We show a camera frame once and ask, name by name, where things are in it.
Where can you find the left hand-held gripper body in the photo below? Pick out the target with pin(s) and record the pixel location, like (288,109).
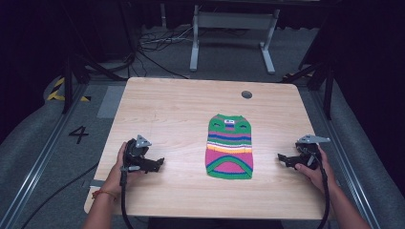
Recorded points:
(135,156)

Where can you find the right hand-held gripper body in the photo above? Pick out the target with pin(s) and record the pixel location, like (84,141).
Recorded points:
(308,156)

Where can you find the striped knitted pet sweater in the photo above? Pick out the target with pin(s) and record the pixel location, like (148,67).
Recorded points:
(229,149)

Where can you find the person's right hand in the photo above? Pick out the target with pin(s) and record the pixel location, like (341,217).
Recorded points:
(321,178)

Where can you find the person's left hand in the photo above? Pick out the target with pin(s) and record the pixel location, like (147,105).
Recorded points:
(119,178)

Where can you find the grey tape piece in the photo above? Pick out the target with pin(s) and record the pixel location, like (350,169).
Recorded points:
(97,183)

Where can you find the black metal stand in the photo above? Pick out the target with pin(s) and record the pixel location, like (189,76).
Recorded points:
(328,92)
(68,86)

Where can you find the grey round table grommet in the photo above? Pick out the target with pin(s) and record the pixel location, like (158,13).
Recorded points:
(246,94)

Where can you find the person's dark clothing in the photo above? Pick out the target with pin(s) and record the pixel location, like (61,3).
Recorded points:
(216,223)

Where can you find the metal floor rail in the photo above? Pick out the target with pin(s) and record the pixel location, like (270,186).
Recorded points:
(38,162)
(347,165)

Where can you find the white metal desk frame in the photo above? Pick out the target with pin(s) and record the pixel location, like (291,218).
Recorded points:
(234,20)

